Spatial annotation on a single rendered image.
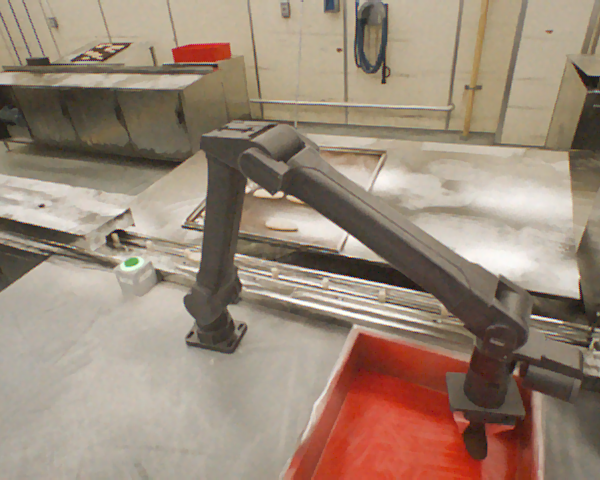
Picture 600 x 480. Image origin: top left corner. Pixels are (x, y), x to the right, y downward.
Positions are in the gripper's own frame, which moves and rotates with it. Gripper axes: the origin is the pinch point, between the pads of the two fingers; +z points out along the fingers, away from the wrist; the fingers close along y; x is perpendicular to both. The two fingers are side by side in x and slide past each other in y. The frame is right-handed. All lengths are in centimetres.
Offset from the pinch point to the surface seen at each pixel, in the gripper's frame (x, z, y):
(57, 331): 16, 4, -91
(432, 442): -1.4, 3.3, -6.2
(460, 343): 17.9, -0.3, 0.5
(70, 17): 518, -42, -433
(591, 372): 13.1, -0.5, 22.0
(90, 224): 49, -6, -101
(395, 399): 6.2, 3.3, -12.1
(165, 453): -9, 4, -51
